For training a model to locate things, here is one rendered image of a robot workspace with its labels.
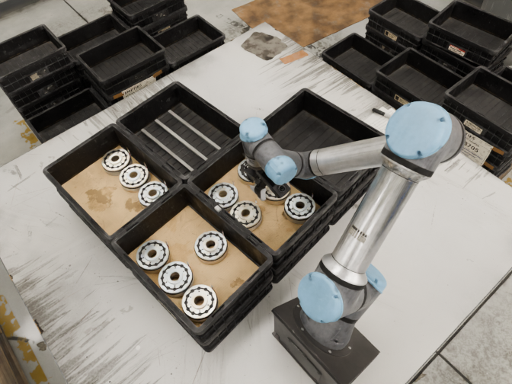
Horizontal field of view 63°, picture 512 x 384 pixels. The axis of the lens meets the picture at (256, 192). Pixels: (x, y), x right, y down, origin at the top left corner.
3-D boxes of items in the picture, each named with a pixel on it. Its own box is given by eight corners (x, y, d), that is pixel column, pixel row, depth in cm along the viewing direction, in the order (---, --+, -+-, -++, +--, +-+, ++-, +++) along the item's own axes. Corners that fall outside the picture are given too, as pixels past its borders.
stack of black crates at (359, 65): (395, 91, 267) (404, 62, 248) (363, 114, 257) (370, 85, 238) (348, 61, 285) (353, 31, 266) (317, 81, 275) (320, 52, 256)
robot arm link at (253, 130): (248, 143, 109) (232, 123, 113) (254, 167, 119) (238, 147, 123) (273, 129, 111) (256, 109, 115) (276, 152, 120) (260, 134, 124)
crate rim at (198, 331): (275, 261, 122) (275, 257, 120) (198, 338, 111) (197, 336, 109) (186, 185, 139) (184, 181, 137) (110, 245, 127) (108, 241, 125)
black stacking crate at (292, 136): (385, 161, 153) (393, 140, 144) (335, 212, 142) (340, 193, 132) (302, 109, 169) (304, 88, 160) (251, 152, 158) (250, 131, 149)
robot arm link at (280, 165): (311, 167, 114) (287, 141, 119) (286, 164, 105) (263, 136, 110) (293, 188, 117) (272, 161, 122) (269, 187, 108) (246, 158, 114)
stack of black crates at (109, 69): (155, 84, 280) (137, 24, 242) (181, 108, 266) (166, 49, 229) (102, 113, 266) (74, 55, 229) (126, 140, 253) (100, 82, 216)
